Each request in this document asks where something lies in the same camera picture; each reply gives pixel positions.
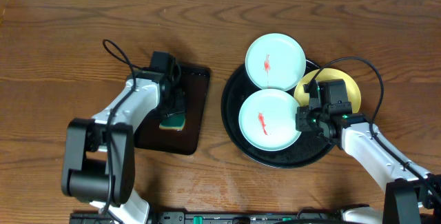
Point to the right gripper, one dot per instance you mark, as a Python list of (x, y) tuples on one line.
[(302, 123)]

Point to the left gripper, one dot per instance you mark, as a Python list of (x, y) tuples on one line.
[(176, 105)]

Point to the green yellow sponge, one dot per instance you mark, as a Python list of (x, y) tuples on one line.
[(174, 122)]

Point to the yellow plate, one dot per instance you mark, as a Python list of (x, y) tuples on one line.
[(353, 90)]

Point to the light blue plate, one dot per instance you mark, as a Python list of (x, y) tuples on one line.
[(275, 61), (267, 120)]

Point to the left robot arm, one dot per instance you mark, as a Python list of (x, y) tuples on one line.
[(98, 165)]

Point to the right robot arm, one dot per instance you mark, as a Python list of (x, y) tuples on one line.
[(411, 192)]

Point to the black round tray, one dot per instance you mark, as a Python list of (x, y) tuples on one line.
[(307, 149)]

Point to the black rectangular tray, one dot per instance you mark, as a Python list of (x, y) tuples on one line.
[(151, 136)]

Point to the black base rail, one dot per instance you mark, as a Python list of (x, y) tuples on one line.
[(177, 217)]

